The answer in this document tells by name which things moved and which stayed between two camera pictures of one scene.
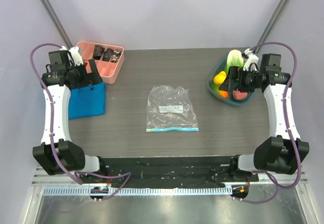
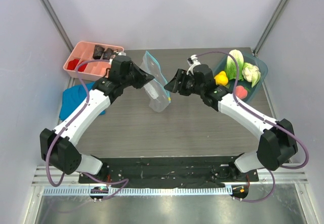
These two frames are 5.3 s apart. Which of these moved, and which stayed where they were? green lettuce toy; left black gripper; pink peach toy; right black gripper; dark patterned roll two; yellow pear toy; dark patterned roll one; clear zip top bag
Moved: left black gripper; clear zip top bag; right black gripper
Stayed: green lettuce toy; dark patterned roll two; pink peach toy; dark patterned roll one; yellow pear toy
